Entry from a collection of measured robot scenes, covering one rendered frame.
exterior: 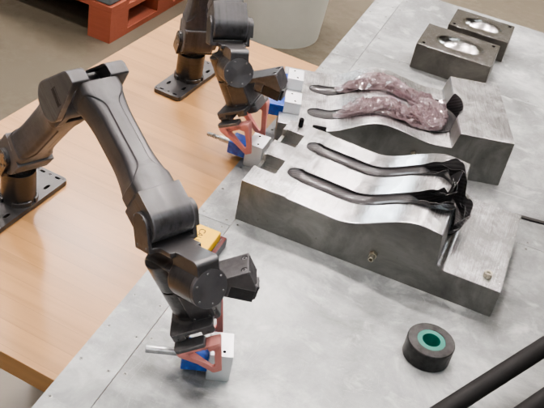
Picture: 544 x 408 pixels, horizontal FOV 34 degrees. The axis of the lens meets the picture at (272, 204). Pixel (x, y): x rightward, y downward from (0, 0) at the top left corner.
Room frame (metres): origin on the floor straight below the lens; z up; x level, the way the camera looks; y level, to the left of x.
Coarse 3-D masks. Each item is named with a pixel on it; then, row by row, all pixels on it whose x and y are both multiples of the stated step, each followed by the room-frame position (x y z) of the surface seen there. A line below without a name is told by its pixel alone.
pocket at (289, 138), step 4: (284, 132) 1.52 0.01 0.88; (288, 132) 1.52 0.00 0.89; (292, 132) 1.52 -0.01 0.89; (284, 136) 1.52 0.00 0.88; (288, 136) 1.52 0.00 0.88; (292, 136) 1.52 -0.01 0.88; (296, 136) 1.52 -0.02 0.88; (300, 136) 1.52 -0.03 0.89; (280, 140) 1.50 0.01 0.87; (284, 140) 1.53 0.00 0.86; (288, 140) 1.52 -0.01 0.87; (292, 140) 1.52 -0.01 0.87; (296, 140) 1.52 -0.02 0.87; (300, 140) 1.52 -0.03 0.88; (288, 144) 1.51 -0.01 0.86; (292, 144) 1.52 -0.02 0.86; (296, 144) 1.52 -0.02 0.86
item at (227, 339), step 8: (224, 336) 0.95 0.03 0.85; (232, 336) 0.96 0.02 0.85; (224, 344) 0.94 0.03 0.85; (232, 344) 0.94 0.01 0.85; (152, 352) 0.92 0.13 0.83; (160, 352) 0.92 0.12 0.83; (168, 352) 0.92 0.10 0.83; (200, 352) 0.92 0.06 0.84; (208, 352) 0.93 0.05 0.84; (224, 352) 0.92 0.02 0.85; (232, 352) 0.92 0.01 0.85; (184, 360) 0.91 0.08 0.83; (208, 360) 0.91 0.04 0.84; (224, 360) 0.91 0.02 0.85; (232, 360) 0.91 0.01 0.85; (184, 368) 0.91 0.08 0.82; (192, 368) 0.91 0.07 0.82; (200, 368) 0.91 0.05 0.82; (224, 368) 0.91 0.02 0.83; (208, 376) 0.91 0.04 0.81; (216, 376) 0.91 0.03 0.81; (224, 376) 0.91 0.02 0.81
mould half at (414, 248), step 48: (336, 144) 1.52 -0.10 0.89; (240, 192) 1.32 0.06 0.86; (288, 192) 1.31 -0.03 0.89; (384, 192) 1.36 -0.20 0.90; (336, 240) 1.27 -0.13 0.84; (384, 240) 1.25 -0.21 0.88; (432, 240) 1.23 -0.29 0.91; (480, 240) 1.33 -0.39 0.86; (432, 288) 1.22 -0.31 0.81; (480, 288) 1.20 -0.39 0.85
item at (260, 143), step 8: (208, 136) 1.54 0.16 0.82; (216, 136) 1.54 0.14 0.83; (240, 136) 1.54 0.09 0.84; (256, 136) 1.53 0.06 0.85; (264, 136) 1.54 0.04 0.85; (232, 144) 1.51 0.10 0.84; (256, 144) 1.50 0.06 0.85; (264, 144) 1.51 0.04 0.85; (232, 152) 1.51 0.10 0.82; (240, 152) 1.51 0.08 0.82; (256, 152) 1.50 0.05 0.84; (264, 152) 1.51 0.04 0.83; (248, 160) 1.50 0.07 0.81; (256, 160) 1.49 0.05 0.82
